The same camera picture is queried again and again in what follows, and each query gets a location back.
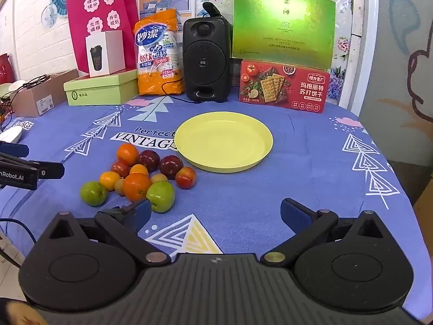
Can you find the white ceramic bowl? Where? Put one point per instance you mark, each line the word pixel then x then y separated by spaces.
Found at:
pixel 17 86

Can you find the red cracker box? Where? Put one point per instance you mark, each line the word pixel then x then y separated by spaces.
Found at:
pixel 304 91

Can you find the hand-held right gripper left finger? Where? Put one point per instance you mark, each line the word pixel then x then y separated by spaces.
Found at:
pixel 140 214

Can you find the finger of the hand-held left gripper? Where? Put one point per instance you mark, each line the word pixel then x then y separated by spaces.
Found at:
pixel 13 149
pixel 47 170

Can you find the green gift box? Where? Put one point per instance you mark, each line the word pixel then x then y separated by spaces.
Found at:
pixel 280 27

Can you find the small red apple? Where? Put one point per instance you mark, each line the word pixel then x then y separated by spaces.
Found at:
pixel 119 168

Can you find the dark red plum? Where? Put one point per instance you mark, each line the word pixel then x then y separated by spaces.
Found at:
pixel 171 166
pixel 149 160

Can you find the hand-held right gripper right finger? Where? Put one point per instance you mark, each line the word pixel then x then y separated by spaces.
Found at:
pixel 297 215

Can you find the green apple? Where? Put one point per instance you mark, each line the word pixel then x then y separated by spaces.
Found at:
pixel 161 197
pixel 93 194

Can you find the brown cardboard box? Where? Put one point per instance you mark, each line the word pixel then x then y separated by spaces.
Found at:
pixel 33 103

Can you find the round pale paper fan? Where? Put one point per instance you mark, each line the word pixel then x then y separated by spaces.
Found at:
pixel 48 15

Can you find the white cup box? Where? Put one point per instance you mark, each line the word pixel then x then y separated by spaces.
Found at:
pixel 103 44

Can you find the red vase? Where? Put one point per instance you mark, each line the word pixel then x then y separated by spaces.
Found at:
pixel 3 69

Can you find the black speaker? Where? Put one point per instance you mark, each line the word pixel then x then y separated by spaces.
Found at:
pixel 206 61

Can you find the small orange tangerine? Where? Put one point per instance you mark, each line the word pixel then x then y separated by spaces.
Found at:
pixel 139 169

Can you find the yellow plastic plate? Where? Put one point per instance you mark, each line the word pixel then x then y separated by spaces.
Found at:
pixel 223 142

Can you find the pink paper bag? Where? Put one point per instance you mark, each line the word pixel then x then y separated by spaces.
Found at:
pixel 88 13

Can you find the yellow orange tangerine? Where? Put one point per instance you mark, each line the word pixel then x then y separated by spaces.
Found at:
pixel 109 180

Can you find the white rounded object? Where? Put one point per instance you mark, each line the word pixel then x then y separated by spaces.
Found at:
pixel 12 134

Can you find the tan longan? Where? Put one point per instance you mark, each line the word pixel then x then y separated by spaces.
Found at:
pixel 159 177
pixel 119 187

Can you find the blue printed tablecloth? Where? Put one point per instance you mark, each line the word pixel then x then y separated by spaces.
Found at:
pixel 304 162

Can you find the light green cardboard box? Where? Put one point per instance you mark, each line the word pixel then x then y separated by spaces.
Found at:
pixel 98 93

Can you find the brown cardboard carton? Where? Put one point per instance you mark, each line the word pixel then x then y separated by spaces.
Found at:
pixel 426 203

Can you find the orange paper cup pack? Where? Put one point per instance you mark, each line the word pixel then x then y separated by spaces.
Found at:
pixel 155 78

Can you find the orange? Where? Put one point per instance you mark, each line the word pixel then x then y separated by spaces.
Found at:
pixel 136 187
pixel 128 153

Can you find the red yellow nectarine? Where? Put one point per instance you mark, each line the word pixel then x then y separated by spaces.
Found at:
pixel 185 177

